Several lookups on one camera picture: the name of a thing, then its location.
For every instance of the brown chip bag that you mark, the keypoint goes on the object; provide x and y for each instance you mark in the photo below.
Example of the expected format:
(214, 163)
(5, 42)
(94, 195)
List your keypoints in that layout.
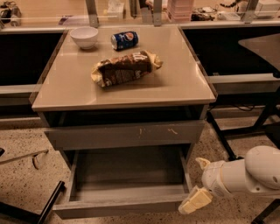
(130, 67)

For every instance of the metal post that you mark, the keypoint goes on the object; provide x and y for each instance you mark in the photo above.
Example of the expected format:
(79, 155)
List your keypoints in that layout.
(92, 13)
(249, 13)
(157, 10)

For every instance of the metal post middle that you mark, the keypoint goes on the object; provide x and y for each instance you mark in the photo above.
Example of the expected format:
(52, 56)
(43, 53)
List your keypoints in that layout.
(157, 10)

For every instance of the grey top drawer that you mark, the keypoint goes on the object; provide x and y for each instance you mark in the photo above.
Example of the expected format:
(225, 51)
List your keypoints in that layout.
(124, 135)

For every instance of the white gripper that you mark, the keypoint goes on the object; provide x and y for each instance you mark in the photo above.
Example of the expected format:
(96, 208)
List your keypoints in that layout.
(212, 177)

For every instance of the white box on shelf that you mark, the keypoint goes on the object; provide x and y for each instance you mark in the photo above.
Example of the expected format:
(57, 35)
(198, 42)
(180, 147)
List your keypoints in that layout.
(115, 9)

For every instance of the pink stacked containers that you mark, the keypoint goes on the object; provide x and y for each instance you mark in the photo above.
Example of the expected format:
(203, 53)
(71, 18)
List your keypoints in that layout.
(179, 11)

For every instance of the metal post left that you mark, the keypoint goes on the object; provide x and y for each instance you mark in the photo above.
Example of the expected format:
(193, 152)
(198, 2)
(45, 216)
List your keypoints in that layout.
(92, 13)

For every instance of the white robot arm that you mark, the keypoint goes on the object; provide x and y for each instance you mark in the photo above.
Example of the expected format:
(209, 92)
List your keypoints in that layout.
(258, 173)

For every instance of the grey drawer cabinet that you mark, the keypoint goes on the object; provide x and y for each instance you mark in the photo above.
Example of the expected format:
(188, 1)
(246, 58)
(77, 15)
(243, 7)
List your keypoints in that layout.
(178, 91)

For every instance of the metal post right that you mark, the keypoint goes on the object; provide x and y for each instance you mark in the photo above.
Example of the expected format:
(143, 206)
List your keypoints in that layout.
(249, 13)

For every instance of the white ceramic bowl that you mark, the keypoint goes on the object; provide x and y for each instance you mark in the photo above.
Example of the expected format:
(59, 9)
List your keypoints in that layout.
(84, 37)

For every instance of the grey drawer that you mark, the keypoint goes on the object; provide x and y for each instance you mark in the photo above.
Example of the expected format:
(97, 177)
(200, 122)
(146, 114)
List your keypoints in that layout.
(124, 135)
(119, 181)

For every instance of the blue pepsi can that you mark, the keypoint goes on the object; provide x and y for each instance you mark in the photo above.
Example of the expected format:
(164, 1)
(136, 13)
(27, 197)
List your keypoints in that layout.
(124, 40)

